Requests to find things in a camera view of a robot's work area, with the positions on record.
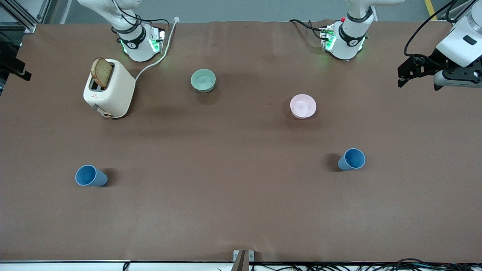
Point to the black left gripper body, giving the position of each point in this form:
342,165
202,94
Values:
432,61

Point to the blue ribbed plastic cup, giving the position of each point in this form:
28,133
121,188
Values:
353,159
90,176

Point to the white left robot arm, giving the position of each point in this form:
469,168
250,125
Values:
348,41

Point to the green-lit circuit board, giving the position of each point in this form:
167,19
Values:
156,40
327,37

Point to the pink bowl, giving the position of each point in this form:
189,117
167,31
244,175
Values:
303,106

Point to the brown table mat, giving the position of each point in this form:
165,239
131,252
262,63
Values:
241,188

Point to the green bowl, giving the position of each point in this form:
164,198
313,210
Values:
203,81

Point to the cream white toaster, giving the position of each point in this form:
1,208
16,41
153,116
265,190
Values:
116,90

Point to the brown bread slice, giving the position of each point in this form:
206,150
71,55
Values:
101,72

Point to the black equipment block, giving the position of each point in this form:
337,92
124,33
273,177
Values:
11,60

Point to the small metal bracket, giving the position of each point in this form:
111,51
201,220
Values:
236,255

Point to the brown camera mount post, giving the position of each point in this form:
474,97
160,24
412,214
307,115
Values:
241,263

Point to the aluminium frame profile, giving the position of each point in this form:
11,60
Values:
22,15

